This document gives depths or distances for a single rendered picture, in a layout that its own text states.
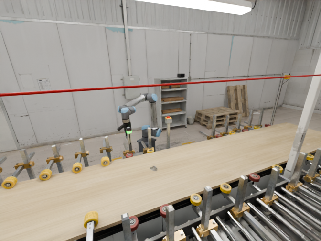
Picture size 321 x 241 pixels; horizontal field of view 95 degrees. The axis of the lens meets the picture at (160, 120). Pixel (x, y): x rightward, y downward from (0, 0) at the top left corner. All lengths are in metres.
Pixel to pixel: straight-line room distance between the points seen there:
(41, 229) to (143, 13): 4.48
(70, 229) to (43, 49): 3.84
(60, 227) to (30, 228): 0.18
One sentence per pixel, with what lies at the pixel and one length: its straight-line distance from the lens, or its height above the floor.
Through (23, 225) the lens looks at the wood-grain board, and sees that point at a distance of 1.41.
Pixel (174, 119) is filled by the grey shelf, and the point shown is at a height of 0.18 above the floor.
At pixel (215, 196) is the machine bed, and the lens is 1.46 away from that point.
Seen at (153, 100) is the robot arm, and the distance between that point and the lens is 2.27.
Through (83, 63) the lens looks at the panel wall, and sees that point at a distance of 4.30.
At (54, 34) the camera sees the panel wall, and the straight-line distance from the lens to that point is 4.44.
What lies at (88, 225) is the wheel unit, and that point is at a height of 0.96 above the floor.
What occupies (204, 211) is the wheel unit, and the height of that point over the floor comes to 0.99.
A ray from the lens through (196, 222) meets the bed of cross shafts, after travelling 1.21.
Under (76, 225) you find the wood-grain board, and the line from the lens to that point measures 1.23.
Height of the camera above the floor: 1.80
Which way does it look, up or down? 19 degrees down
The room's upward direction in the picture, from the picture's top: 1 degrees counter-clockwise
